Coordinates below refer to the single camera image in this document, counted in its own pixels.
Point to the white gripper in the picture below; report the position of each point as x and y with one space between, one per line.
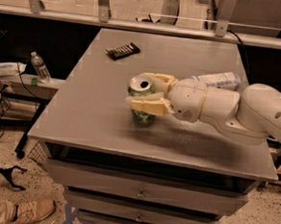
187 98

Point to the green soda can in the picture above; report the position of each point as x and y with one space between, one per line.
141 85

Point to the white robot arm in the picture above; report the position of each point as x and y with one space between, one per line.
247 117

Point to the black snack bar wrapper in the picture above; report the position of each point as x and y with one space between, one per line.
124 51

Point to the clear plastic bottle white label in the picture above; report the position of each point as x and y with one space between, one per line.
228 81

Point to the grey drawer cabinet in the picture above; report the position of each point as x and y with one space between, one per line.
114 171

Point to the metal window railing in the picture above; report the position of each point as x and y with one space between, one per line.
255 22

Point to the small water bottle on bench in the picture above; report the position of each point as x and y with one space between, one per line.
40 67

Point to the low side bench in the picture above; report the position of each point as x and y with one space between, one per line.
21 88

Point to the white wipes pack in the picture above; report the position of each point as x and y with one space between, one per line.
11 68

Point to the black stand foot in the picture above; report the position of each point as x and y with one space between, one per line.
7 173

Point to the tan shoe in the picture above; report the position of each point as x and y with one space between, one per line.
28 213

